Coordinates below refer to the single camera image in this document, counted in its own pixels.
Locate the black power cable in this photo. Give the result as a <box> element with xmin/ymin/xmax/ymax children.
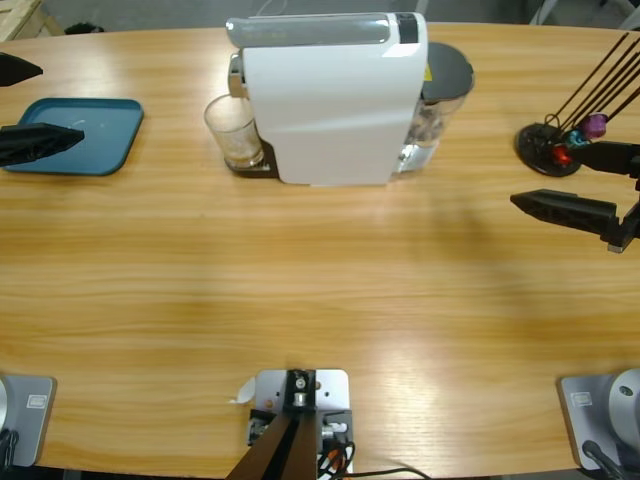
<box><xmin>344</xmin><ymin>467</ymin><xmax>431</xmax><ymax>480</ymax></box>

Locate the clear water tank black lid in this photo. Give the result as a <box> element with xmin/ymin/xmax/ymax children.
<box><xmin>392</xmin><ymin>42</ymin><xmax>476</xmax><ymax>182</ymax></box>

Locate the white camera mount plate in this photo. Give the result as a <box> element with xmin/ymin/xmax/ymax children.
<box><xmin>248</xmin><ymin>368</ymin><xmax>355</xmax><ymax>476</ymax></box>

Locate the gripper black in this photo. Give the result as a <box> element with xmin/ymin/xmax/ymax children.
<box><xmin>509</xmin><ymin>141</ymin><xmax>640</xmax><ymax>255</ymax></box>

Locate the dark camera mount post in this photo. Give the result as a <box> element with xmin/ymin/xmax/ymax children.
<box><xmin>223</xmin><ymin>368</ymin><xmax>319</xmax><ymax>480</ymax></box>

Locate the robot arm grey base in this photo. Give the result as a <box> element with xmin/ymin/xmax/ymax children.
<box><xmin>558</xmin><ymin>368</ymin><xmax>640</xmax><ymax>471</ymax></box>
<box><xmin>0</xmin><ymin>374</ymin><xmax>58</xmax><ymax>467</ymax></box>

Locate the white capsule coffee machine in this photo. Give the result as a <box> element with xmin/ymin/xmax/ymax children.
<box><xmin>223</xmin><ymin>10</ymin><xmax>431</xmax><ymax>189</ymax></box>

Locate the black capsule holder with rods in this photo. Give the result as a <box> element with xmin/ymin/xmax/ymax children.
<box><xmin>514</xmin><ymin>32</ymin><xmax>640</xmax><ymax>178</ymax></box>

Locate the white paper tape piece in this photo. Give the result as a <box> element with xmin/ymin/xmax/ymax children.
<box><xmin>228</xmin><ymin>375</ymin><xmax>257</xmax><ymax>405</ymax></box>

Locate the white metal frame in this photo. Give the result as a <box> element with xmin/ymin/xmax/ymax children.
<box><xmin>530</xmin><ymin>0</ymin><xmax>562</xmax><ymax>25</ymax></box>

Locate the clear drinking glass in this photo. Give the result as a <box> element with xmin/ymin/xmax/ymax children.
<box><xmin>203</xmin><ymin>93</ymin><xmax>269</xmax><ymax>174</ymax></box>

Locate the teal plastic tray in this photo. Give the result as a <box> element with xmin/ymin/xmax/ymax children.
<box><xmin>2</xmin><ymin>97</ymin><xmax>145</xmax><ymax>177</ymax></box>

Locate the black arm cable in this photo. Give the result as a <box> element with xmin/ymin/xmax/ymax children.
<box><xmin>582</xmin><ymin>439</ymin><xmax>626</xmax><ymax>480</ymax></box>
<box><xmin>0</xmin><ymin>428</ymin><xmax>20</xmax><ymax>466</ymax></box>

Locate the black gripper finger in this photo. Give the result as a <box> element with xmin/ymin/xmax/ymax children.
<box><xmin>0</xmin><ymin>123</ymin><xmax>85</xmax><ymax>168</ymax></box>
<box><xmin>0</xmin><ymin>52</ymin><xmax>44</xmax><ymax>88</ymax></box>

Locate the purple coffee capsule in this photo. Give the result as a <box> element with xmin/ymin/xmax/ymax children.
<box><xmin>584</xmin><ymin>113</ymin><xmax>609</xmax><ymax>139</ymax></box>

